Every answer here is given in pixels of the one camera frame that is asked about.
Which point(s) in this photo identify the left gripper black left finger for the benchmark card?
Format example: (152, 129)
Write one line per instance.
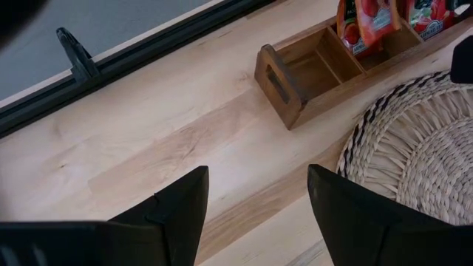
(173, 229)

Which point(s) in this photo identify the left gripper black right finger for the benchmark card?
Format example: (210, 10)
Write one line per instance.
(354, 229)

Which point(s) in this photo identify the red tea sachet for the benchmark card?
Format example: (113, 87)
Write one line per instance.
(430, 18)

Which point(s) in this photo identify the orange tea sachet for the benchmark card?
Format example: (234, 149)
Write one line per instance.
(351, 33)
(380, 18)

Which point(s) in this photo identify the round woven straw placemat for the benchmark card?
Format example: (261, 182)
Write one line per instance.
(425, 155)

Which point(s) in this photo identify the wooden three-compartment box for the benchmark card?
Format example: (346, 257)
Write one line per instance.
(325, 103)

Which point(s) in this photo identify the black frame bracket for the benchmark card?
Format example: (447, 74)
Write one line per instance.
(75, 55)

